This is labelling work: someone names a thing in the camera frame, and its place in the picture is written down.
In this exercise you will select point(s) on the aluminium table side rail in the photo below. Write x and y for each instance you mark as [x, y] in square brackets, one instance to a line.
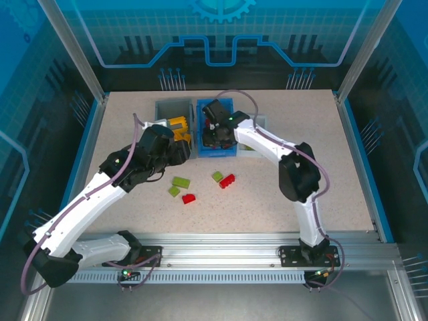
[91, 133]
[361, 150]

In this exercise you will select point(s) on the red arched lego brick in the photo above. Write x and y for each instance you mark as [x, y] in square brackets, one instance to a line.
[189, 198]

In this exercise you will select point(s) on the aluminium frame post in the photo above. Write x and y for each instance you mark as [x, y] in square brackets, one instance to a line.
[372, 40]
[70, 40]

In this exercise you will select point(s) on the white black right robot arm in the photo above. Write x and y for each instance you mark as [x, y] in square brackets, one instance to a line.
[261, 140]

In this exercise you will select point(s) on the small green lego brick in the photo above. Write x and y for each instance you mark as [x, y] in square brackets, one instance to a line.
[217, 176]
[174, 191]

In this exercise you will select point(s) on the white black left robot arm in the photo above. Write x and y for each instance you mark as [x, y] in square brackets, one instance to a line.
[83, 204]

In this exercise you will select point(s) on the blue plastic bin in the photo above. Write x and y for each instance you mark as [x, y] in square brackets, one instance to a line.
[217, 152]

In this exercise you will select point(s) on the yellow lego window frame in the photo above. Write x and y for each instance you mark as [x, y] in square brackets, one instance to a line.
[180, 121]

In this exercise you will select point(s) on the white plastic bin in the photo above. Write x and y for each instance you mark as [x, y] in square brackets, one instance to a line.
[247, 154]

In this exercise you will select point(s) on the aluminium front beam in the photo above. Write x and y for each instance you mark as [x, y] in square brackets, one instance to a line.
[217, 247]

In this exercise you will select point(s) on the small lit circuit board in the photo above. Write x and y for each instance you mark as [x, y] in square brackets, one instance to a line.
[127, 273]
[321, 273]

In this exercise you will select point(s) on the grey plastic bin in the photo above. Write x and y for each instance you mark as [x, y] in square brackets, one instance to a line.
[174, 107]

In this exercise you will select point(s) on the green two-by-four lego brick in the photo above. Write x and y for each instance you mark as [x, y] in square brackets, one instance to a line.
[249, 147]
[181, 182]

